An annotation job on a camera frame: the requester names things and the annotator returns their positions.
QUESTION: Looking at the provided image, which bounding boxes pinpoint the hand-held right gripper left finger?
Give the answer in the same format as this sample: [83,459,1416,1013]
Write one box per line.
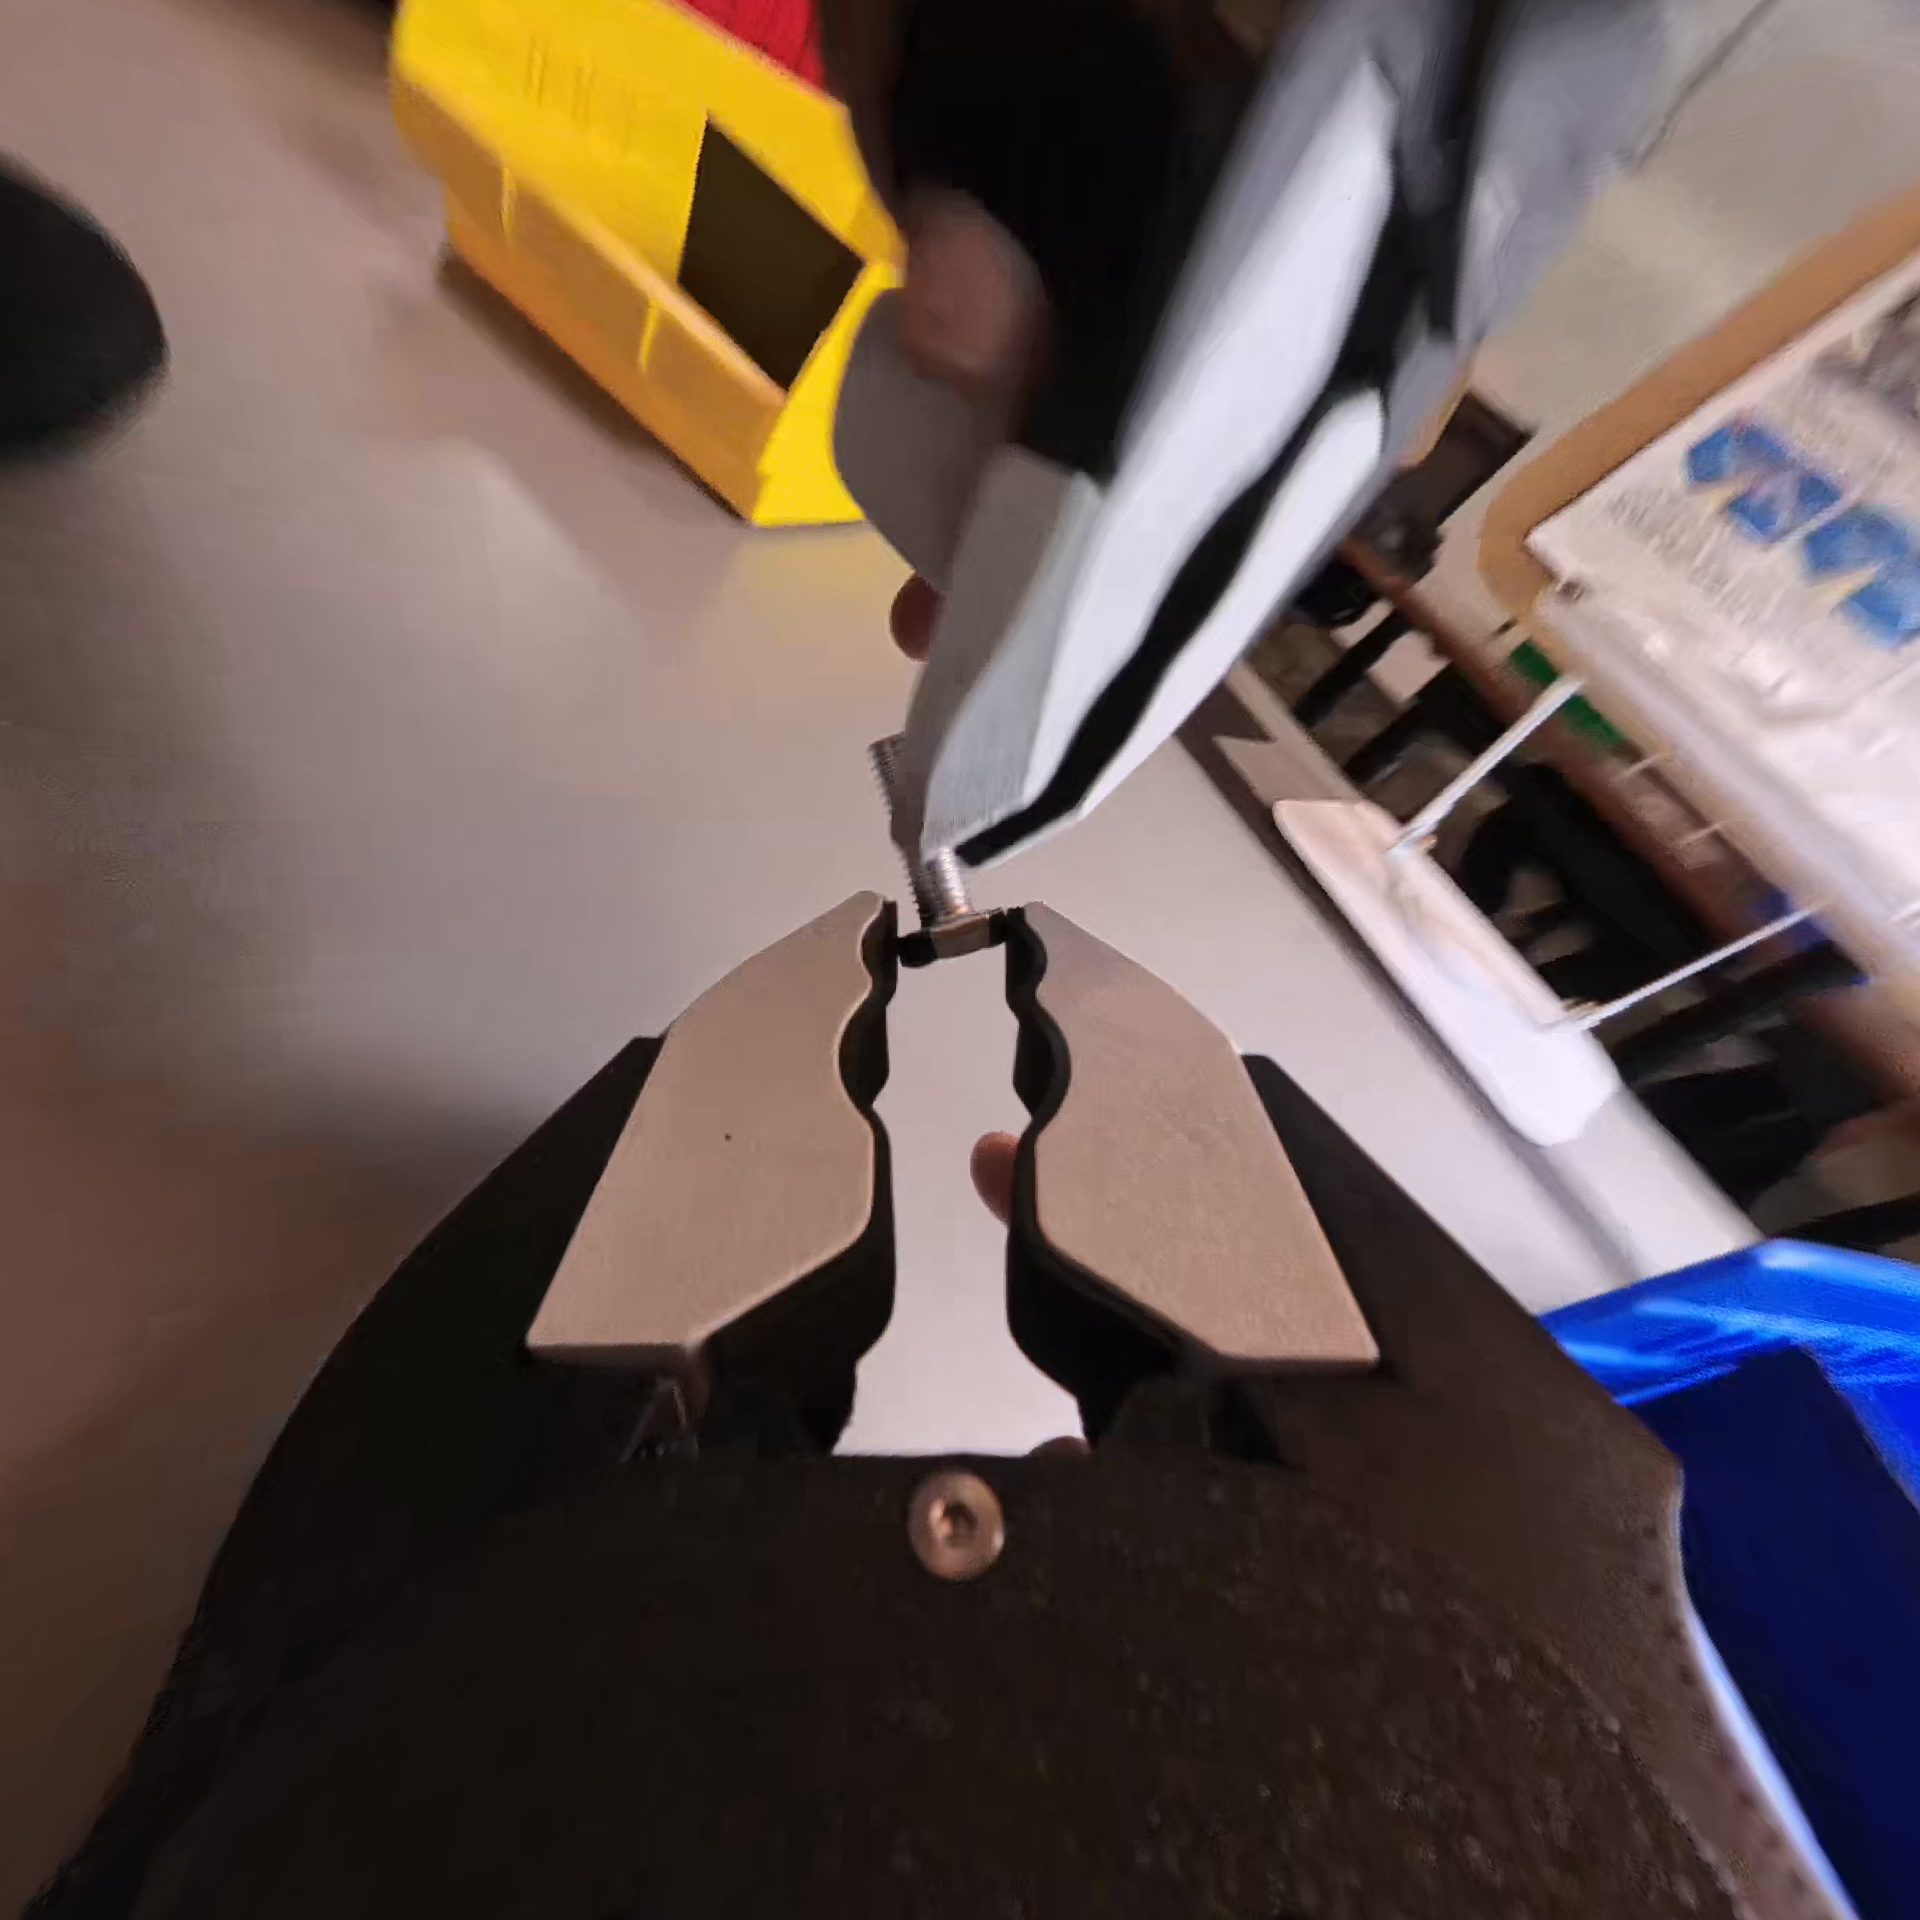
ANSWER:
[525,892,902,1453]

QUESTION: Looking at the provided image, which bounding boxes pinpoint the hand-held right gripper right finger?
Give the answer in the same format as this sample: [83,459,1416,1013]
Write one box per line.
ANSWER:
[1001,901,1382,1445]

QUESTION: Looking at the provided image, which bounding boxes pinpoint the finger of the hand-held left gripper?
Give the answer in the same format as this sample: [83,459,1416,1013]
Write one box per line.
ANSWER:
[913,53,1404,863]
[966,0,1788,869]

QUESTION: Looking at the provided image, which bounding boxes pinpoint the silver threaded bolt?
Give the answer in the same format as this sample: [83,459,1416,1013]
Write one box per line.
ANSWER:
[870,731,968,933]

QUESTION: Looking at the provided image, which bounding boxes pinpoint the person's left hand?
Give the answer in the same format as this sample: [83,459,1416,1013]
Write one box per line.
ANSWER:
[892,191,1046,666]

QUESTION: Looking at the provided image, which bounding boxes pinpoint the red plastic bin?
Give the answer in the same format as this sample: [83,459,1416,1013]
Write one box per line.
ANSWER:
[671,0,829,89]

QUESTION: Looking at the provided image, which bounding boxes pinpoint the white blue printed sheet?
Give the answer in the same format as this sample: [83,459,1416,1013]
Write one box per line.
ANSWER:
[1526,270,1920,969]

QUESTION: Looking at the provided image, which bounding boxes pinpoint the yellow plastic bin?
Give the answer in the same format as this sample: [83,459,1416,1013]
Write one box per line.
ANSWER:
[387,0,909,527]

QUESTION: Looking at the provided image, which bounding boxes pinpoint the blue plastic bin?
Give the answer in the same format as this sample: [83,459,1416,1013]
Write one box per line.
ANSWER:
[1543,1237,1920,1920]

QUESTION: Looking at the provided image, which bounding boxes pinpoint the white wire stand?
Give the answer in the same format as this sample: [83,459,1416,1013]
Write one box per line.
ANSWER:
[1275,674,1824,1149]

